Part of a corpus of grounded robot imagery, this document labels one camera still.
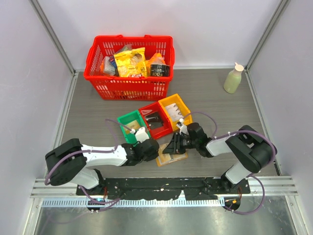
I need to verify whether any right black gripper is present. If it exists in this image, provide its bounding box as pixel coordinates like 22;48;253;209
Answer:
163;132;199;155

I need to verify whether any yellow leather card holder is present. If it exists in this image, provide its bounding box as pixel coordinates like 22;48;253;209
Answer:
156;143;188;167

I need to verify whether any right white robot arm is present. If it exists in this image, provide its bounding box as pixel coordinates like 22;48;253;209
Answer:
162;122;277;193

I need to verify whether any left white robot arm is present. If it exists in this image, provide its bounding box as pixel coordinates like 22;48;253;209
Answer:
45;138;159;195

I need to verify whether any gold card in green bin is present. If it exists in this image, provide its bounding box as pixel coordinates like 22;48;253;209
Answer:
123;120;142;135

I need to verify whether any black card in red bin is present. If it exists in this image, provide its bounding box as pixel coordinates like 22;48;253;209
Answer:
144;112;163;130

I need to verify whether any white card in yellow bin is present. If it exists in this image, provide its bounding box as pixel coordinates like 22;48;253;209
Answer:
165;103;183;122

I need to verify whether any red plastic bin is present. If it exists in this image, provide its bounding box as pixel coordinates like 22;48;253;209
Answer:
139;102;173;139

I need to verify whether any green plastic bin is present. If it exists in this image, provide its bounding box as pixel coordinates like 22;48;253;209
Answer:
117;110;151;150

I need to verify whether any yellow plastic bin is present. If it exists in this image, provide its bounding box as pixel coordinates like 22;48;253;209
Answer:
158;94;193;131

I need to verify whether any red plastic shopping basket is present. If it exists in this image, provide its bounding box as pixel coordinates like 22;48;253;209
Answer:
84;35;175;101

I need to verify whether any black face cream jar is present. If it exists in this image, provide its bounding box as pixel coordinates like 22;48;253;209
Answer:
150;64;170;77

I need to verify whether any green lotion bottle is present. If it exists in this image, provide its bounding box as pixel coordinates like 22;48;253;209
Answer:
223;62;244;94

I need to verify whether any grey boxed item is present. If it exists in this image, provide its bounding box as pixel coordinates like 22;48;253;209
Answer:
100;56;115;76

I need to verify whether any yellow snack bag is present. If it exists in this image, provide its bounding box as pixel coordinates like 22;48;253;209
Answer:
114;47;147;77

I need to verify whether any orange snack packet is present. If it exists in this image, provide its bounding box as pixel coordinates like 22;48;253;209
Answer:
146;52;165;73

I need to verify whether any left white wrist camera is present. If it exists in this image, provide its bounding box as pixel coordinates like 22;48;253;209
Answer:
130;127;150;143

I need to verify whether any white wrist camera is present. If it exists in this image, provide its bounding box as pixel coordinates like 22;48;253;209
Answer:
130;127;150;143
176;118;188;135

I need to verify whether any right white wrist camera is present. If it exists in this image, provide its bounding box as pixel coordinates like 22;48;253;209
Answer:
176;118;188;135

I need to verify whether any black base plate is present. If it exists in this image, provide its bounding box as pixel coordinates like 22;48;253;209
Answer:
87;177;250;201

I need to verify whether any white slotted cable duct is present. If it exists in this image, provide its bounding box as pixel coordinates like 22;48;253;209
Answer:
42;197;225;208

